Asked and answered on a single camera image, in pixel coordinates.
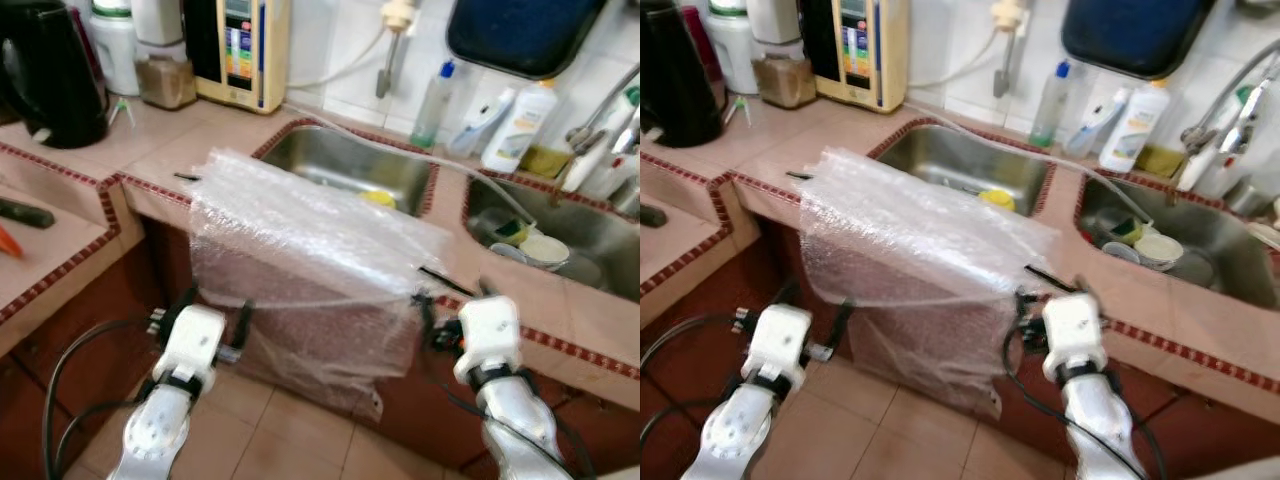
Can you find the clear bubble wrap sheet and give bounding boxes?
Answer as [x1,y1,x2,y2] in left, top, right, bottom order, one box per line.
[797,147,1061,421]
[187,147,458,423]

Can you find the thin black stick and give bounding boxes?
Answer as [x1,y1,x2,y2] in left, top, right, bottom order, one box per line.
[417,264,478,299]
[1024,263,1081,295]

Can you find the green scrub pad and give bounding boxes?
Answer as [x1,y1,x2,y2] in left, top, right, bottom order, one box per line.
[1105,217,1146,247]
[490,217,533,247]

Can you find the white ceramic bowl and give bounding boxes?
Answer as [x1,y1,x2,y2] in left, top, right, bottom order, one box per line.
[1133,232,1186,272]
[518,231,573,272]

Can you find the steel sink basin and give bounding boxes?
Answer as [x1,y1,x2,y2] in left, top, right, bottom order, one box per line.
[463,174,641,293]
[252,121,438,218]
[872,121,1053,216]
[1075,174,1280,313]

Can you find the yellow green sponge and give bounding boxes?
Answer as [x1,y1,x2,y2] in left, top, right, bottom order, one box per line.
[518,145,573,182]
[1135,143,1186,181]

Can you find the white dish soap bottle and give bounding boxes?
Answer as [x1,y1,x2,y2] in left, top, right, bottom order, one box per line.
[480,78,560,174]
[1097,78,1173,174]

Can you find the white squeeze tube bottle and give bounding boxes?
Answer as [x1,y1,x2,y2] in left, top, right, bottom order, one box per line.
[1063,87,1133,160]
[447,87,518,160]

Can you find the clear bottle blue cap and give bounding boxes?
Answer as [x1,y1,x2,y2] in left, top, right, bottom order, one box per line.
[411,60,459,150]
[1027,60,1073,149]

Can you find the grey metal pipe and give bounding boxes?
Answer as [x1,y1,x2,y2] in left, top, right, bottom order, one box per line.
[374,30,403,100]
[990,30,1018,100]

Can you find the jar of brown powder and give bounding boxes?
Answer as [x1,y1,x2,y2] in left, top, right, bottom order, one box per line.
[751,45,817,110]
[134,45,199,112]

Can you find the dark blue pan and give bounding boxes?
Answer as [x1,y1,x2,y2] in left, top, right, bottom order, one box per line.
[446,0,609,82]
[1061,0,1219,82]

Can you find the cream black water ionizer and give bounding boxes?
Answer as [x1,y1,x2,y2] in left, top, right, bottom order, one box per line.
[182,0,294,114]
[800,0,911,114]

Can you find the black electric kettle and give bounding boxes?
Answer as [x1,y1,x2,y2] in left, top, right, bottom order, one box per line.
[0,0,111,150]
[640,0,726,148]

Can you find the cream tap fitting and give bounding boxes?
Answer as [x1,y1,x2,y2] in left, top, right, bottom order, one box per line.
[992,0,1034,33]
[380,0,422,33]

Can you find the white jug green lid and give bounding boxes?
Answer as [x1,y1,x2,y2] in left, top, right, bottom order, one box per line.
[88,0,142,97]
[705,0,761,96]

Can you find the maroon plastic container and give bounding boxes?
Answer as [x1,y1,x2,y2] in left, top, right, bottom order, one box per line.
[681,5,713,81]

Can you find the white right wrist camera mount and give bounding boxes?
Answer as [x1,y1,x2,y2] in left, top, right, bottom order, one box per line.
[1041,292,1109,386]
[454,294,524,389]

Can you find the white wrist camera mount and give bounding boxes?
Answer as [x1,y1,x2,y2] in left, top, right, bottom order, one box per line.
[157,304,228,389]
[1041,292,1109,386]
[747,303,813,389]
[454,294,524,389]

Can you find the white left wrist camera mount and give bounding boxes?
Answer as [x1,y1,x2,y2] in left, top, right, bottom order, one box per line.
[157,304,228,389]
[747,303,813,389]

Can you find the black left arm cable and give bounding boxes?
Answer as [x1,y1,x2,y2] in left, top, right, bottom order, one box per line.
[42,316,166,480]
[640,316,756,471]

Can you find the metal faucet white handle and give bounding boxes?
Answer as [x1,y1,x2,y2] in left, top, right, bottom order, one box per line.
[1172,40,1280,196]
[556,62,641,198]

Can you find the white tap hose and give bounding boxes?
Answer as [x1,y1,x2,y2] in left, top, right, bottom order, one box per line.
[905,22,1011,93]
[285,22,399,93]

